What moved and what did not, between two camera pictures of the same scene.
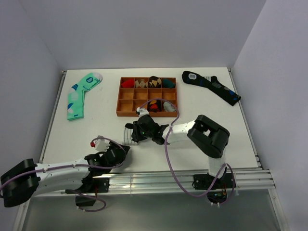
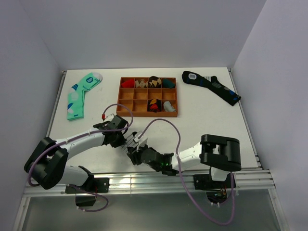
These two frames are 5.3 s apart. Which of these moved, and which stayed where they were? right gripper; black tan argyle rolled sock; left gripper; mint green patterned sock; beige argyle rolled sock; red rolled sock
Moved: left gripper; right gripper
Stayed: beige argyle rolled sock; red rolled sock; black tan argyle rolled sock; mint green patterned sock
